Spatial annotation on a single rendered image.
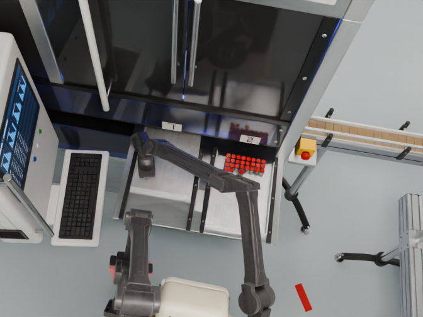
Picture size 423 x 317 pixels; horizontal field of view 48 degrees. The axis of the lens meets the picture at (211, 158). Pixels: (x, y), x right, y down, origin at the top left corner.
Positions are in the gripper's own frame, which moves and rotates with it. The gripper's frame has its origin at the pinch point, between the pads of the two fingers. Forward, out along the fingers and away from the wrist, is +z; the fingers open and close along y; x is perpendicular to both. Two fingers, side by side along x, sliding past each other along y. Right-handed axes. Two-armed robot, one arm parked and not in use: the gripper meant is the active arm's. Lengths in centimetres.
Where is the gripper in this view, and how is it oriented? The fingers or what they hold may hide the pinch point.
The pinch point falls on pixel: (146, 173)
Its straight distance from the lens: 203.9
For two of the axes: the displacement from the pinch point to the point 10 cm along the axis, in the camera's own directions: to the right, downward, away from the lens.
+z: -1.0, 4.2, 9.0
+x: -9.9, 0.7, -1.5
